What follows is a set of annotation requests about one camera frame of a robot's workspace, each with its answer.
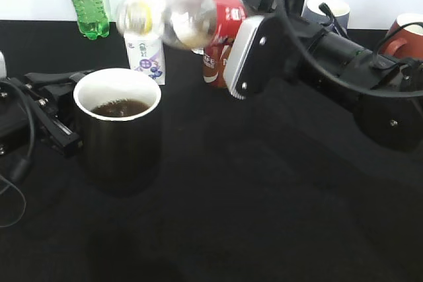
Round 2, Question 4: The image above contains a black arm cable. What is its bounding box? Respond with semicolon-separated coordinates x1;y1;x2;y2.
0;79;36;229
273;0;423;98

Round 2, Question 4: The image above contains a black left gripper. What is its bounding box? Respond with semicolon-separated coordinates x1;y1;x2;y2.
1;70;94;157

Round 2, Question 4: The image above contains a grey mug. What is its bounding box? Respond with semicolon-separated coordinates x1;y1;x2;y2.
301;0;350;38

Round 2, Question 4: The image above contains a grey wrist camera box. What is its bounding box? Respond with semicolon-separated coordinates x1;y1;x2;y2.
223;15;286;100

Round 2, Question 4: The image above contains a green sprite bottle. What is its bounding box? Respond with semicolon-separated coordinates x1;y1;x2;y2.
59;0;111;41

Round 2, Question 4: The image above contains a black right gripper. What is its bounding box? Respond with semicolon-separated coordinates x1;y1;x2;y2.
225;0;323;98

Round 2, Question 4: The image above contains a white paper cup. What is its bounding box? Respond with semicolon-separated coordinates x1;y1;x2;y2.
116;0;153;35

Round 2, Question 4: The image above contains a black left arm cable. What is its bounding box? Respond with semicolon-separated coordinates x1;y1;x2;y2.
0;79;36;229

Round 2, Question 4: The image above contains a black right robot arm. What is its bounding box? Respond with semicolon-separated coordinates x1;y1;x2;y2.
223;0;422;153

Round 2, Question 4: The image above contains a brown Nescafe coffee bottle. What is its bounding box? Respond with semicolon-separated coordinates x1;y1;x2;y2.
203;44;232;88

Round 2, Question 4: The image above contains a red-brown mug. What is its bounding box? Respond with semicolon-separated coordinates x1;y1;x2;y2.
379;13;423;59

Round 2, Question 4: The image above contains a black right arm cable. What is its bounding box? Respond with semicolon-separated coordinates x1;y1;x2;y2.
273;0;423;98

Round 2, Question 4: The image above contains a cola bottle red label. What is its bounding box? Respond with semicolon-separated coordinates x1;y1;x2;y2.
152;0;249;51

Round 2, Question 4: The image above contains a black mug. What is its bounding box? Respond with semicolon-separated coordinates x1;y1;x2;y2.
73;68;163;196

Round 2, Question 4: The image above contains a white blueberry milk carton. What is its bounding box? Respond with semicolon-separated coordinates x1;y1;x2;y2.
124;33;166;85

